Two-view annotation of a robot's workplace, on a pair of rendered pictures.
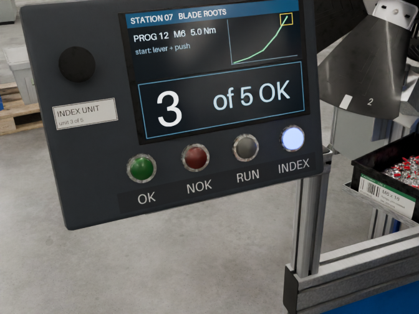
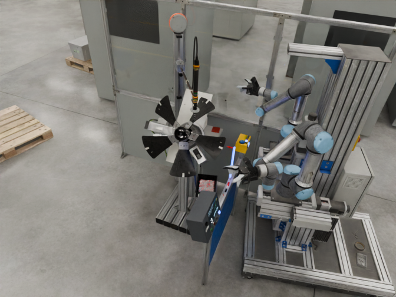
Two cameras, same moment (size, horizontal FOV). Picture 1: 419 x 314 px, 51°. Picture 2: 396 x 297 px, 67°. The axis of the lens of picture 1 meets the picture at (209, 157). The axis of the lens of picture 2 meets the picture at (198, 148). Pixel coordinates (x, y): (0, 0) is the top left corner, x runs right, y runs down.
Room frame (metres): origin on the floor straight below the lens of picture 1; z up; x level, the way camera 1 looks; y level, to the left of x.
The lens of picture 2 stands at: (-0.30, 1.01, 2.66)
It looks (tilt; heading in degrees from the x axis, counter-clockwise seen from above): 39 degrees down; 309
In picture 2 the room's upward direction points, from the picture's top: 3 degrees clockwise
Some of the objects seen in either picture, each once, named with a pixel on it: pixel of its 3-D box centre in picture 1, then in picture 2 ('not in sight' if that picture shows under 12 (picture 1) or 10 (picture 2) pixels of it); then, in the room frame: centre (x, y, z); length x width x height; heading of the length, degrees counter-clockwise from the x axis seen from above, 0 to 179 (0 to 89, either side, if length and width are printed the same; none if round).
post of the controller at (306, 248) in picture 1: (309, 214); not in sight; (0.48, -0.13, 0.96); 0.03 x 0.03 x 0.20; 19
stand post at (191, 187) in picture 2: not in sight; (192, 163); (1.23, -0.79, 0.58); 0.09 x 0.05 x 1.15; 19
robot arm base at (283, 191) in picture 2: not in sight; (287, 185); (0.18, -0.64, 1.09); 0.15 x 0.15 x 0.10
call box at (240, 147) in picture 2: not in sight; (243, 144); (0.75, -0.91, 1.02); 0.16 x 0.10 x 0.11; 109
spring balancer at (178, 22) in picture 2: not in sight; (178, 23); (1.57, -0.94, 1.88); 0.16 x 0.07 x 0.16; 54
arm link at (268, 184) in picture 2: not in sight; (267, 178); (0.22, -0.35, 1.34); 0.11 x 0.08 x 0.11; 147
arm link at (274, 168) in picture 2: not in sight; (272, 169); (0.21, -0.34, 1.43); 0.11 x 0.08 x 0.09; 57
